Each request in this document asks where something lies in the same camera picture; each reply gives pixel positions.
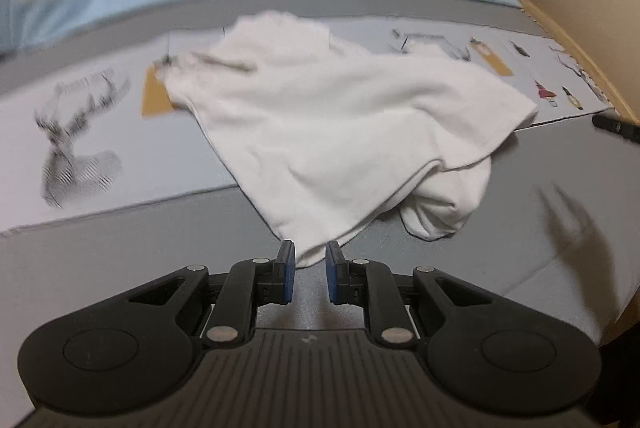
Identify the wooden bed frame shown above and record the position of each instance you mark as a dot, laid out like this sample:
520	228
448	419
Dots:
575	33

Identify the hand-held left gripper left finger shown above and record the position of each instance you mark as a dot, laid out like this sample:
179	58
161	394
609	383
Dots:
287	273

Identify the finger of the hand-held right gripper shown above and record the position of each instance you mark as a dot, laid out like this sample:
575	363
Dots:
612	124

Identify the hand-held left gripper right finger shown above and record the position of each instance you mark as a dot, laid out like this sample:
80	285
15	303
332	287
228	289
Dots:
333	273

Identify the white shirt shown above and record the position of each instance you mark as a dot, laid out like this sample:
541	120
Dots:
340	128

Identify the printed grey sheet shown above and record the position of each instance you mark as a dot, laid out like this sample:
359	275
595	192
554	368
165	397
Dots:
100	148

